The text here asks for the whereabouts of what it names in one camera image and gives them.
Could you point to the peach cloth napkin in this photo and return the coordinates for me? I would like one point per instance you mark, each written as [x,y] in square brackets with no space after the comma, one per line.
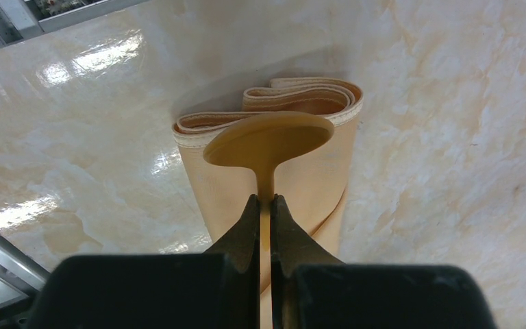
[338,101]

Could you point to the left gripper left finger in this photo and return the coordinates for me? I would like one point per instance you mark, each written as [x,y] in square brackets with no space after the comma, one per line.
[218,288]

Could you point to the orange plastic spoon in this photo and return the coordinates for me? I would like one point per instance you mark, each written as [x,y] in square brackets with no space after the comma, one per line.
[269,151]

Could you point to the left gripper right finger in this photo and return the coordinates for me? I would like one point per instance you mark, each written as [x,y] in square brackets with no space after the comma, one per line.
[311,288]

